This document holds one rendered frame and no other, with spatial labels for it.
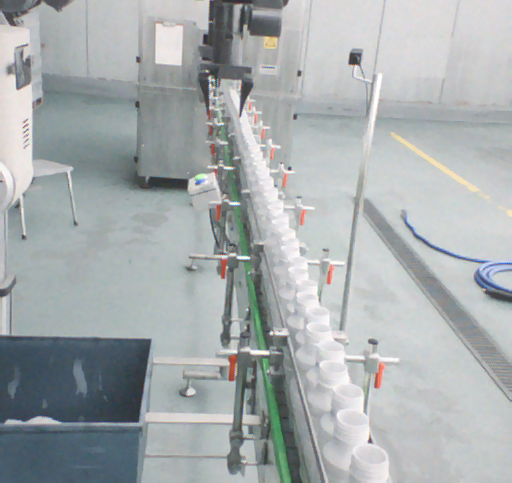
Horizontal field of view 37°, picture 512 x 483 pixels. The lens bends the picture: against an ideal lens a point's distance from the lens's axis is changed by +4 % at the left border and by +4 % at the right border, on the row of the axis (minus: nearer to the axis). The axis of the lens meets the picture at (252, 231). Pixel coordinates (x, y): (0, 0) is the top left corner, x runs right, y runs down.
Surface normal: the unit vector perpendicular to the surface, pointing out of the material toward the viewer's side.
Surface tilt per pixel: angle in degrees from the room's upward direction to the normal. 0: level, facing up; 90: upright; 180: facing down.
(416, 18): 90
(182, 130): 90
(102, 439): 90
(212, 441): 0
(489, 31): 90
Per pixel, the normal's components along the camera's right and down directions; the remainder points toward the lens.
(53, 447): 0.07, 0.30
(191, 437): 0.08, -0.95
